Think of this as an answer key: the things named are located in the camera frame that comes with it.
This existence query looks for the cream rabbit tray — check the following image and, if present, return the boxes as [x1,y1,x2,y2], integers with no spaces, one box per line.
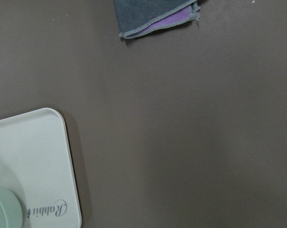
[0,108,82,228]

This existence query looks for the stacked green bowls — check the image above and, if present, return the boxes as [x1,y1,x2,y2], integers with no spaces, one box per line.
[0,185,23,228]

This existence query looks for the grey folded cloth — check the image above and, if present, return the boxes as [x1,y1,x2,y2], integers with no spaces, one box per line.
[114,0,200,39]

